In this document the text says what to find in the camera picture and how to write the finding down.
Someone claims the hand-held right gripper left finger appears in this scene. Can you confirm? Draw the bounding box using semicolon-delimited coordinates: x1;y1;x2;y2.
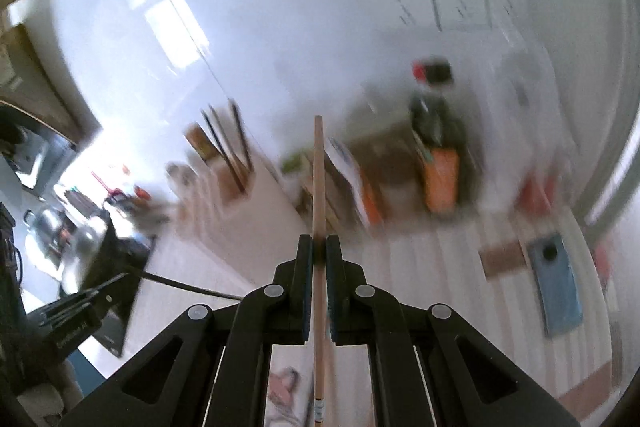
60;233;317;427

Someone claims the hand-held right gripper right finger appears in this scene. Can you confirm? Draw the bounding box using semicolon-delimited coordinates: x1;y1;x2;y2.
325;234;581;427

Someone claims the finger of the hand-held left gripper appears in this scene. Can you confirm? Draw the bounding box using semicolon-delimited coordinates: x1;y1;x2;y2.
27;273;132;350

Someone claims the light wooden chopstick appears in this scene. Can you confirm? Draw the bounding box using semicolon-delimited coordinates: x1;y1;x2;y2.
311;116;327;427

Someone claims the beige ribbed utensil holder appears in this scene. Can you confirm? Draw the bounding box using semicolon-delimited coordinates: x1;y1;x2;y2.
167;119;301;233

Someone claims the person's left forearm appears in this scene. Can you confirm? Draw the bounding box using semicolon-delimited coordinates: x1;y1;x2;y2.
20;357;83;414

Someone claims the teal base cabinet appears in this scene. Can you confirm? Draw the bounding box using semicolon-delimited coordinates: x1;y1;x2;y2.
67;347;117;379

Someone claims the wok with steel lid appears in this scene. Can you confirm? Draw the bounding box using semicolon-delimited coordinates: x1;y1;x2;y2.
59;212;117;290

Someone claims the black cooktop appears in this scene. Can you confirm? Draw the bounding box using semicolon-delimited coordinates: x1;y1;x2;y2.
62;211;157;359

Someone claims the steel kettle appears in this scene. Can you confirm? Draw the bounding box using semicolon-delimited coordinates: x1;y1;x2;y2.
24;206;67;259

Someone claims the cat printed table mat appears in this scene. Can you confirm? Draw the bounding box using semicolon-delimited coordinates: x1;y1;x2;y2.
125;197;622;427

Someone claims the white paper packet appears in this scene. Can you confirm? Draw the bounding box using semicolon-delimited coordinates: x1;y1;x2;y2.
325;139;383;229

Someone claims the clear plastic organizer bin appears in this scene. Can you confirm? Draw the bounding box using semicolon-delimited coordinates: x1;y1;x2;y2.
295;127;482;229

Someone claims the black range hood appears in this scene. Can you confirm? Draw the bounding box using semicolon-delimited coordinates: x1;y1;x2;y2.
0;22;103;194

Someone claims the brown square card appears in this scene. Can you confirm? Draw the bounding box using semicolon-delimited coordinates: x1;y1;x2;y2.
478;240;531;281

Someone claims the blue smartphone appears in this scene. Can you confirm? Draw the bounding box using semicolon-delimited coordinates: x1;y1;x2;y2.
527;234;586;339

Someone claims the red tomato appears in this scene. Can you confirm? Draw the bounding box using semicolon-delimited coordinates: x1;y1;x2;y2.
520;179;557;214

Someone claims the dark bottle red cap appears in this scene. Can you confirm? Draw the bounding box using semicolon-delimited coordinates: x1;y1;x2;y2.
411;61;431;118

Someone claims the dark bottle black cap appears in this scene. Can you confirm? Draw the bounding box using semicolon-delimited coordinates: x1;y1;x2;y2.
427;59;468;148

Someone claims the clear plastic bag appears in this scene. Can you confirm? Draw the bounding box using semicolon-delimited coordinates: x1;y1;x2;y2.
480;47;577;219

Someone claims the red plastic handle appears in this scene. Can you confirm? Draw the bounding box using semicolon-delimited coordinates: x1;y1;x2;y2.
90;171;132;208

